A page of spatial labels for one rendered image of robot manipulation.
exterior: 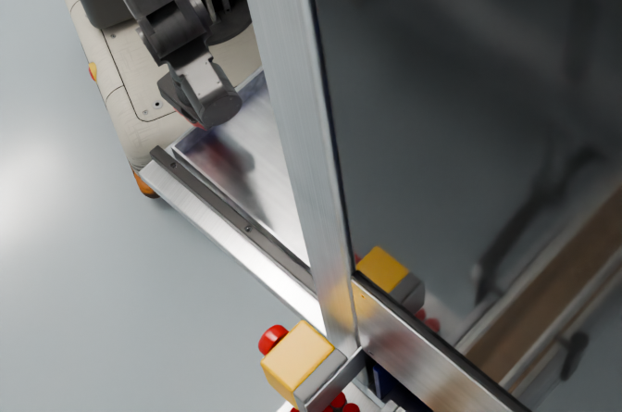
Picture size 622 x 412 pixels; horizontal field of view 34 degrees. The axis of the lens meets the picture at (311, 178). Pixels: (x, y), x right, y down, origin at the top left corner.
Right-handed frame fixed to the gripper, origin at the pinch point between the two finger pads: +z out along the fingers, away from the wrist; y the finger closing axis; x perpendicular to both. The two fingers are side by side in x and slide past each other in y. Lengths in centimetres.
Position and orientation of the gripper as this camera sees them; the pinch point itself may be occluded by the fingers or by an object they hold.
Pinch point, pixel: (206, 123)
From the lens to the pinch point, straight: 145.5
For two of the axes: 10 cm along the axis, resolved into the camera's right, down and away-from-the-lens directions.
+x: 7.0, -6.5, 3.0
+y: 7.1, 6.0, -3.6
